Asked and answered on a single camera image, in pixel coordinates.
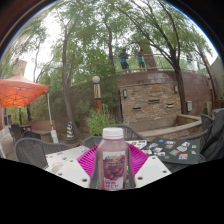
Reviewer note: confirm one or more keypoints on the black backpack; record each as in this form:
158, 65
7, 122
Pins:
215, 140

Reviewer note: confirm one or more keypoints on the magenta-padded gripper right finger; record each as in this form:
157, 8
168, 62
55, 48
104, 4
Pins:
141, 161

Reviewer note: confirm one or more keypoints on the grey wall utility box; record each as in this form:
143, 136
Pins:
189, 106

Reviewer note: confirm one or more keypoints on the blue yellow striped cone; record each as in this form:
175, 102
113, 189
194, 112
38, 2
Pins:
70, 130

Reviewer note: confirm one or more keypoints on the white printed booklet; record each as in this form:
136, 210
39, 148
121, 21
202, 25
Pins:
137, 144

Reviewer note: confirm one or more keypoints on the green plant in teal pot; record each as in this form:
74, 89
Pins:
98, 121

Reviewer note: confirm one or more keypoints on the pink juice bottle white cap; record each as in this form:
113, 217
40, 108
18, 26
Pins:
112, 163

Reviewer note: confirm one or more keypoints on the black laptop with stickers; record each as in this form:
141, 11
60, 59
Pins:
173, 150

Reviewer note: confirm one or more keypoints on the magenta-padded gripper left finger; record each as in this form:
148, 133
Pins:
85, 161

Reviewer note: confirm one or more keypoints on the globe lamp post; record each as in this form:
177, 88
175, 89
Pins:
97, 96

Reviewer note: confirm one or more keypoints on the black wall lamp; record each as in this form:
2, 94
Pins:
176, 88
125, 93

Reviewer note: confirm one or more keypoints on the group of dark patio chairs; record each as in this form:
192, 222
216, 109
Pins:
20, 131

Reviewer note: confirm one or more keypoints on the orange canopy tent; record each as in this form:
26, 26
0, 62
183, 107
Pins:
20, 90

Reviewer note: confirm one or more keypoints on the silver laptop with stickers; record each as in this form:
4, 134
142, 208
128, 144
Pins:
61, 156

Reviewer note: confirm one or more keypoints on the person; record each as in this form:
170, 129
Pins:
124, 59
140, 59

